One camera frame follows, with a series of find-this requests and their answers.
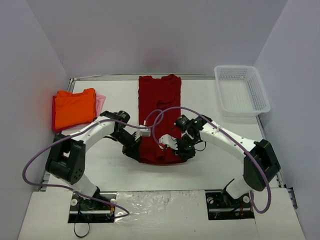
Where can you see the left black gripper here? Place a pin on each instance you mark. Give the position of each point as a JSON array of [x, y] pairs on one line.
[[133, 148]]

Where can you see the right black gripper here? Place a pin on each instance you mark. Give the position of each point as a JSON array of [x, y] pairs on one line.
[[178, 147]]

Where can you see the dark red t-shirt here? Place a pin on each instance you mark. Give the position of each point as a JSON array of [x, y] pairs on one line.
[[155, 95]]

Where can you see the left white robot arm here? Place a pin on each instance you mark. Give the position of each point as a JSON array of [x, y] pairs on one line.
[[67, 159]]

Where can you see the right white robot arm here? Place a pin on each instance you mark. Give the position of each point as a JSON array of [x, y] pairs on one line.
[[199, 130]]

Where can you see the folded light pink t-shirt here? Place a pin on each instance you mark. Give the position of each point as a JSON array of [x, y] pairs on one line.
[[100, 100]]

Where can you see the folded orange t-shirt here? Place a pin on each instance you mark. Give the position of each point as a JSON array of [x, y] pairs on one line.
[[74, 109]]

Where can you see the white plastic basket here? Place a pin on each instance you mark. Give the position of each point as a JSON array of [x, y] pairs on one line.
[[240, 91]]

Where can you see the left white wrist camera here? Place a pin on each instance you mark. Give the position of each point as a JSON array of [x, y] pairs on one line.
[[142, 131]]

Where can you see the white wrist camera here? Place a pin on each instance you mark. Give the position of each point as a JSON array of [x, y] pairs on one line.
[[168, 141], [142, 131]]

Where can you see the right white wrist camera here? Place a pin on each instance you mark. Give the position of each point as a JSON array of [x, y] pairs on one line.
[[168, 141]]

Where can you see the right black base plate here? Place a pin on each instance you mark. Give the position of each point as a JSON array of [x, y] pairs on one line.
[[221, 209]]

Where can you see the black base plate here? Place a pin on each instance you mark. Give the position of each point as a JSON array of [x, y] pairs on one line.
[[88, 211], [221, 209]]

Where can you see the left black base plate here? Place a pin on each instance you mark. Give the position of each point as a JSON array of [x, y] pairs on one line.
[[88, 211]]

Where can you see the aluminium table frame rail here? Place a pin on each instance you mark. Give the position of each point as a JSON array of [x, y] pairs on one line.
[[133, 77]]

